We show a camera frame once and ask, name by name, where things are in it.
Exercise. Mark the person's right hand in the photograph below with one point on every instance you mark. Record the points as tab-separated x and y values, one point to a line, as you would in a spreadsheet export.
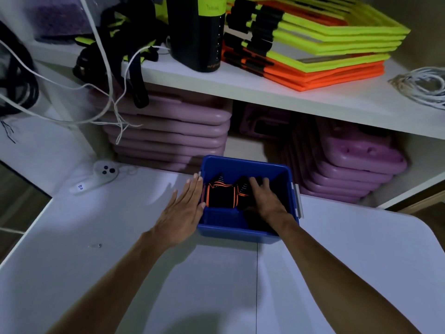
267	205

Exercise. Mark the person's left hand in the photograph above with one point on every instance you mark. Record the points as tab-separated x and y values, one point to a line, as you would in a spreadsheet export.
175	222

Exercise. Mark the person's left little finger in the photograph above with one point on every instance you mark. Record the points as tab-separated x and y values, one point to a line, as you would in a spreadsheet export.
173	205

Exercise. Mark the person's right fingers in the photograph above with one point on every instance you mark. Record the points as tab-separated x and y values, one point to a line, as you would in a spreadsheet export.
260	191

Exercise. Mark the person's left thumb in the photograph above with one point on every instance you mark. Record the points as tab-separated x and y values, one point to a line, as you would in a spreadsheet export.
202	209

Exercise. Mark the person's left middle finger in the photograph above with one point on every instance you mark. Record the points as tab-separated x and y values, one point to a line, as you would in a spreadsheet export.
192	191

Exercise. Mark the blue plastic bin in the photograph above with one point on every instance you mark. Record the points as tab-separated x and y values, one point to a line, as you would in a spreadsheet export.
243	166

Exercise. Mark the person's right forearm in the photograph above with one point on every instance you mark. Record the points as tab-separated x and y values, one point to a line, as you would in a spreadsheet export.
333	281

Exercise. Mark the person's left forearm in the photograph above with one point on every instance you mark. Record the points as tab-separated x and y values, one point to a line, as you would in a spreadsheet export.
114	288

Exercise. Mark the stack of flat purple pads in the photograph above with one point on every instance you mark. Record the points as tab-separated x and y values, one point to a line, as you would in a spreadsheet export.
173	135

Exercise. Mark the white power strip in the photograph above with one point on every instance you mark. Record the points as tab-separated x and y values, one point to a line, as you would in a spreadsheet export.
100	173

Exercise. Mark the small metal screw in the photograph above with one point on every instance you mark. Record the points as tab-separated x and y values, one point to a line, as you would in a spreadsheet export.
95	245

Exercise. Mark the stack of leaning purple pads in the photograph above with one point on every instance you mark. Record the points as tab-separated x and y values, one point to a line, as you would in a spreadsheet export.
351	159

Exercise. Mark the white shelf unit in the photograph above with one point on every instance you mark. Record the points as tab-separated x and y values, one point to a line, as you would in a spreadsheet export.
243	87

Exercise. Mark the stack of yellow orange frames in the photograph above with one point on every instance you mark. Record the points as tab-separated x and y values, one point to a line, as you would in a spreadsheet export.
313	62

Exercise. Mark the black cylinder with yellow label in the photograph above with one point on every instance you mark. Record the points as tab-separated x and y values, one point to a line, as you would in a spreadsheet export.
194	34

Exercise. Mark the purple item in plastic bag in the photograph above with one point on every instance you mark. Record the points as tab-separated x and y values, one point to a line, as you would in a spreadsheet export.
59	17

